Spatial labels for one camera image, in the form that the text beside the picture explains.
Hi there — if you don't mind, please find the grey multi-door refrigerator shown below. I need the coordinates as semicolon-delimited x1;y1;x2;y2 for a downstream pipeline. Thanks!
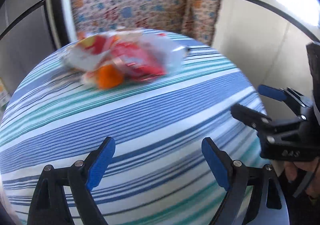
1;0;55;94

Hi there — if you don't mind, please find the red round snack bag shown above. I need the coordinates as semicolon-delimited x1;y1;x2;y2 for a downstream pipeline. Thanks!
110;41;167;82

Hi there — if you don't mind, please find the clear plastic food box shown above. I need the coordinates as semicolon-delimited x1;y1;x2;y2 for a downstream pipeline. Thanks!
138;34;188;75

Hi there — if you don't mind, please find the person's right hand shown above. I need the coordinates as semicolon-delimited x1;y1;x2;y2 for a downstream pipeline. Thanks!
284;157;319;198

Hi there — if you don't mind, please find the blue striped tablecloth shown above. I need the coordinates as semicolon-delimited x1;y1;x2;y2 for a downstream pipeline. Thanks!
1;33;265;224

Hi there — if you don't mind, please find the orange white small wrapper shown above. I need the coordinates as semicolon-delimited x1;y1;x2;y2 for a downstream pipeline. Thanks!
81;64;125;90

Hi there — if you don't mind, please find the patterned fu character cloth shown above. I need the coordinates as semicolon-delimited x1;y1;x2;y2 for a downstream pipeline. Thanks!
71;0;221;45

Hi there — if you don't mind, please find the yellow green cardboard box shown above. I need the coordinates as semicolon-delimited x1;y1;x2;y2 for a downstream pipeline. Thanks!
0;80;11;113

